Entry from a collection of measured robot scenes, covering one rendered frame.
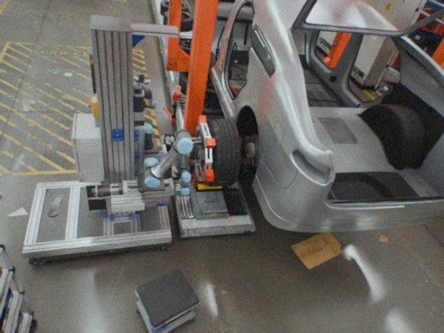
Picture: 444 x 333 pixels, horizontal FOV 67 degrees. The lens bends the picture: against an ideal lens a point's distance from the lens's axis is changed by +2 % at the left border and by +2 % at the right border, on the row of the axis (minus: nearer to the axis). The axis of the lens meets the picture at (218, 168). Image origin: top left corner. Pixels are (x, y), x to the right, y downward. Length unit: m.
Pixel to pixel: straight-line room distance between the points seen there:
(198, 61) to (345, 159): 1.74
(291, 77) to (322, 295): 2.08
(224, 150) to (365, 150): 1.55
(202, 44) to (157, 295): 2.16
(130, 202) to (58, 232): 0.83
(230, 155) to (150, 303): 1.37
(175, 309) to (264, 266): 1.14
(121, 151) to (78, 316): 1.39
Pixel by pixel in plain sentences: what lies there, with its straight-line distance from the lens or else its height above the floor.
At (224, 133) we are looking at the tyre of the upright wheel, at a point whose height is 1.16.
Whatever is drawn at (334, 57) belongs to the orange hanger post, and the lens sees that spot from 6.19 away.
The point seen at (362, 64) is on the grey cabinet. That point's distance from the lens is 7.76.
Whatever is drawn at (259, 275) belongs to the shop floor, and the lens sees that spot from 3.46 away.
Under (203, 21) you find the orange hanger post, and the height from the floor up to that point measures 1.92.
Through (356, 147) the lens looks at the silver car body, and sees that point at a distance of 3.73.
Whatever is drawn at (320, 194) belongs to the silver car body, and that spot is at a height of 1.30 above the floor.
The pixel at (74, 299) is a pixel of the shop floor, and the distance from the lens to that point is 3.27.
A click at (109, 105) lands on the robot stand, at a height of 1.48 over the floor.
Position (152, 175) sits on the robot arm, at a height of 1.05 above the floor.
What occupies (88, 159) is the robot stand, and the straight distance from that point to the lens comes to 2.85.
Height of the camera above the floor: 2.85
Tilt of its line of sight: 41 degrees down
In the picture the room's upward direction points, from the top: 12 degrees clockwise
